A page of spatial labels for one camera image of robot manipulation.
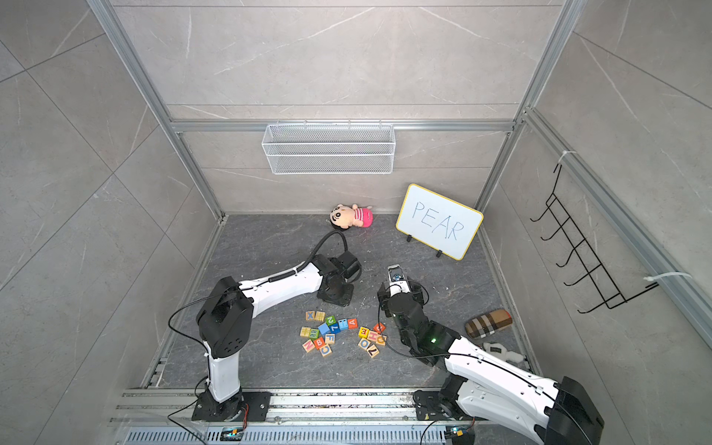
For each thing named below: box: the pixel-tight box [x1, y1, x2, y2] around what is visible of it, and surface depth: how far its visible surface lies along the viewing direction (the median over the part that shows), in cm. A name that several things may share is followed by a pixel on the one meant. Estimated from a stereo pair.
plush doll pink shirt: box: [330, 203, 374, 229], surface depth 113 cm
